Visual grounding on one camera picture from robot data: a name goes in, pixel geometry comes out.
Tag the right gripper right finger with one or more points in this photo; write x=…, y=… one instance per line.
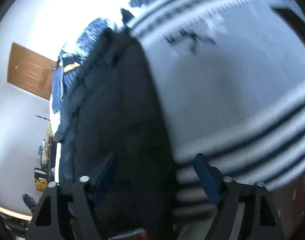
x=260, y=219

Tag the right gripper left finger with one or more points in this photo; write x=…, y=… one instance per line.
x=67, y=211

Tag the black puffer jacket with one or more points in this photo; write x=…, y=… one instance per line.
x=112, y=107

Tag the yellow container on desk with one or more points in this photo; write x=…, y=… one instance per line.
x=40, y=184

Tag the yellow plastic bag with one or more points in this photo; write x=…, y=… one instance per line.
x=49, y=131

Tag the wooden desk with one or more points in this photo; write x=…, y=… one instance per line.
x=15, y=214

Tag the blue striped pillow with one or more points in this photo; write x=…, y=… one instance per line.
x=63, y=76

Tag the brown wooden door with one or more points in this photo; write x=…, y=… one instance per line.
x=30, y=71

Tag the blue tree print quilt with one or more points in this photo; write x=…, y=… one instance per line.
x=114, y=14

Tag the blue white striped bedsheet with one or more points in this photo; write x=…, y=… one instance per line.
x=230, y=80

